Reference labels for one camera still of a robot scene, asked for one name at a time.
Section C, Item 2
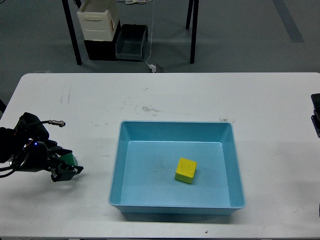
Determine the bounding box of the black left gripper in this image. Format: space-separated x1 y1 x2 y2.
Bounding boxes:
18 139 84 182

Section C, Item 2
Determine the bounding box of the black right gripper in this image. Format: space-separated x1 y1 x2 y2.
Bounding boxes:
311 93 320 137

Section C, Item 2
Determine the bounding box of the green block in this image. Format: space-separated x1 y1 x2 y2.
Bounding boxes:
60 152 78 166

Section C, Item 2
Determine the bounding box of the yellow block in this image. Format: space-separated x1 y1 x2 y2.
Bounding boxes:
174 157 197 184

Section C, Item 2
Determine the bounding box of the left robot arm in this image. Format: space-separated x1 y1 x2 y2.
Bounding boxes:
0 112 84 182

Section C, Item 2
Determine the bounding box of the light blue plastic box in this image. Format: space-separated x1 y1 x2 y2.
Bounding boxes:
109 121 246 215

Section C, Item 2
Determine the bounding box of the black storage bin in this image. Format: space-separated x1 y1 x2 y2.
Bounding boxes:
83 21 121 61

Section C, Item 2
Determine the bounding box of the white power adapter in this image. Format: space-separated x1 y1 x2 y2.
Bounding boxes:
148 64 157 73

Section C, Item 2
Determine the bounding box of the dark grey open bin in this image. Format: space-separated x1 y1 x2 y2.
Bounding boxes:
115 24 148 61

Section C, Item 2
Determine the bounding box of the cream plastic crate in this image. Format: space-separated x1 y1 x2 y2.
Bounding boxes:
77 0 120 42

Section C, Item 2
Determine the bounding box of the black table leg left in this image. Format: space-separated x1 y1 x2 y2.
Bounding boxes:
61 0 82 66

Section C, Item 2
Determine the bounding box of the black table leg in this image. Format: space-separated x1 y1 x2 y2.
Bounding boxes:
185 0 199 64
61 0 82 66

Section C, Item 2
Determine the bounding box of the black table leg right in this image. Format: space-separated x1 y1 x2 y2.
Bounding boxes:
185 0 199 64

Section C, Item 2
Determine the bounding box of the white cable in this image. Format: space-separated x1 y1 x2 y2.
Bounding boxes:
117 0 155 66

